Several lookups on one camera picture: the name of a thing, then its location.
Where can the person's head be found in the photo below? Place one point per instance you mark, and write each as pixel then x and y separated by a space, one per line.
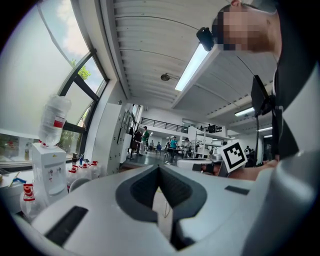
pixel 247 27

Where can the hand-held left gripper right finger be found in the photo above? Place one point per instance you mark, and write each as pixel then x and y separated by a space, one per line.
pixel 215 215

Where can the grey armchair with cushion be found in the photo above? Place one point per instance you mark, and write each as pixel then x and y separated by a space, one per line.
pixel 78 183

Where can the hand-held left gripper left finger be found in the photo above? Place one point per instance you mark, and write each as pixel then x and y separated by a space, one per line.
pixel 105 225

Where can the black thermos flask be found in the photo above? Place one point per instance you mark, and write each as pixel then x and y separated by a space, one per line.
pixel 74 160

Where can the white locker cabinet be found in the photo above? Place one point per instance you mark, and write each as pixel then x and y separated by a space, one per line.
pixel 107 137

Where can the black metal railing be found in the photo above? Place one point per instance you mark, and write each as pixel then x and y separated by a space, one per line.
pixel 162 125

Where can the person's black shirt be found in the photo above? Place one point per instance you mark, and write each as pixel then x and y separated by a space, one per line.
pixel 297 62

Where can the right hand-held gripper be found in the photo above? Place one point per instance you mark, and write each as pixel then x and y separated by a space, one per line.
pixel 233 156

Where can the round ceiling sensor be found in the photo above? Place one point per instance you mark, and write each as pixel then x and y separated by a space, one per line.
pixel 165 77

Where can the person's right forearm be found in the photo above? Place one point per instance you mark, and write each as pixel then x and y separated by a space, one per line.
pixel 250 172

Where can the white water dispenser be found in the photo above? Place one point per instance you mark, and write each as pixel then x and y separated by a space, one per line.
pixel 48 172

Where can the white shelf rack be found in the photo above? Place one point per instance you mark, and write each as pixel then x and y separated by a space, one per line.
pixel 202 142

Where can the black head camera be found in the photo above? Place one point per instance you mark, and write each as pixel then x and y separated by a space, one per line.
pixel 205 38

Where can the long ceiling light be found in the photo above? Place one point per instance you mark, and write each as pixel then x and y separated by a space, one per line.
pixel 191 67
pixel 244 112
pixel 265 129

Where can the large clear water bottle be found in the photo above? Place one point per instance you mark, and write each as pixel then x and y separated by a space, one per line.
pixel 72 177
pixel 31 205
pixel 95 170
pixel 53 120
pixel 85 171

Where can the black window frame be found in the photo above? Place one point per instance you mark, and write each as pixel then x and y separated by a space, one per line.
pixel 85 87

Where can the black chest pack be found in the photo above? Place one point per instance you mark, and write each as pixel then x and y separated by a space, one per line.
pixel 258 97

